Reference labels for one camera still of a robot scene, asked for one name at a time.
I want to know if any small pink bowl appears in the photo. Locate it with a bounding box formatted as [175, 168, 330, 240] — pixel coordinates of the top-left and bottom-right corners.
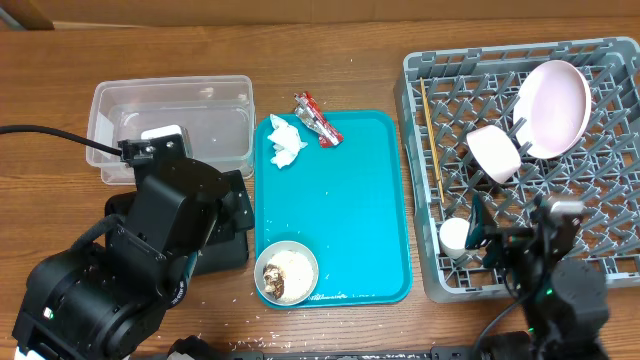
[466, 125, 521, 184]

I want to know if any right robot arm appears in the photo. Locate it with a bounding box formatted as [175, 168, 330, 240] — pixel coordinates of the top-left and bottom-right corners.
[465, 195, 610, 359]

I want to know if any clear plastic bin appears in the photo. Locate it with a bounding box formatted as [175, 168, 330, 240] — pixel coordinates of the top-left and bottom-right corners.
[87, 75, 256, 178]

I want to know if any teal serving tray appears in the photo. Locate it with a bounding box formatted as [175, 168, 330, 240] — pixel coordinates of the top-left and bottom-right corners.
[254, 110, 413, 308]

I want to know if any grey dishwasher rack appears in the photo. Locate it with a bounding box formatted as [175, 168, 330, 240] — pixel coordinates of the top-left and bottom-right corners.
[394, 37, 639, 303]

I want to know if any red silver snack wrapper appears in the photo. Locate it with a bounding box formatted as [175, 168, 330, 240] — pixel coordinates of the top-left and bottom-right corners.
[294, 91, 344, 148]

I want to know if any crumpled white napkin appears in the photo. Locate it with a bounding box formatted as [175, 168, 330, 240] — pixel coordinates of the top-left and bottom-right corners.
[267, 114, 307, 169]

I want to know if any white paper cup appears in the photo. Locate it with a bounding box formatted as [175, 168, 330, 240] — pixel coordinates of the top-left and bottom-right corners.
[439, 218, 470, 259]

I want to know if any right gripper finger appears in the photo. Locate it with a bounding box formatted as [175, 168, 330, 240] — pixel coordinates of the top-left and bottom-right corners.
[532, 194, 549, 223]
[465, 194, 496, 250]

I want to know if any black tray bin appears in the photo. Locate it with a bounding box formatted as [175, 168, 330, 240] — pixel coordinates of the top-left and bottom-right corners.
[104, 192, 249, 276]

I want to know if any wooden chopstick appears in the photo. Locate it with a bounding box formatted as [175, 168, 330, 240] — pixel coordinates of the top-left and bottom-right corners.
[420, 79, 446, 204]
[419, 76, 444, 201]

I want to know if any metal bowl with food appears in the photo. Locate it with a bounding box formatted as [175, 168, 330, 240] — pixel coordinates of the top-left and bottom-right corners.
[254, 241, 319, 307]

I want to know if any large pink plate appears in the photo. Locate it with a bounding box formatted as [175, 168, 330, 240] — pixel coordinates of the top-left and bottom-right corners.
[513, 60, 591, 159]

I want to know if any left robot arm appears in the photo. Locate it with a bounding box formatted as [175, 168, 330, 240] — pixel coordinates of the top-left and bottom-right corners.
[12, 135, 255, 359]

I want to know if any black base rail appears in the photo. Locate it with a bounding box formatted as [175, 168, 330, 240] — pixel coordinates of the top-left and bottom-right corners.
[167, 334, 571, 360]

